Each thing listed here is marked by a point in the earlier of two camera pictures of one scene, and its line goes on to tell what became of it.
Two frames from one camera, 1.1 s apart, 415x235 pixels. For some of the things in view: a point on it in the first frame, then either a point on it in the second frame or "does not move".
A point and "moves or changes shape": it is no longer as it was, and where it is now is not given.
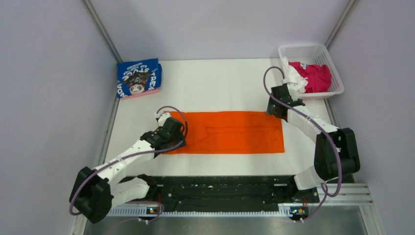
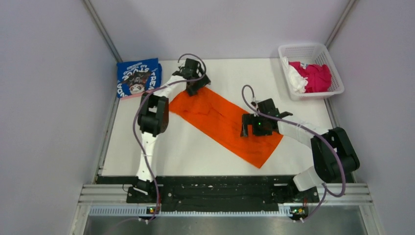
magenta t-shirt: x=319 y=77 does not move
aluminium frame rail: x=359 y=194 does not move
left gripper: x=179 y=135 → x=192 y=91
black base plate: x=230 y=191 does not move
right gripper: x=270 y=108 → x=249 y=119
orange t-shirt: x=231 y=132 moves or changes shape
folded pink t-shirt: x=153 y=91 does not move
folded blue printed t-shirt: x=137 y=76 does not move
